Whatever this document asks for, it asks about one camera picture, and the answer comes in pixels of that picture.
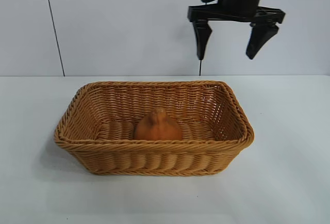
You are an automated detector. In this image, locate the brown bread roll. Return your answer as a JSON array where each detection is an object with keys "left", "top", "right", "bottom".
[{"left": 133, "top": 107, "right": 183, "bottom": 141}]

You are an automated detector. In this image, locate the woven wicker basket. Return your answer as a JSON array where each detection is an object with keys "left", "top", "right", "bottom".
[{"left": 53, "top": 81, "right": 255, "bottom": 177}]

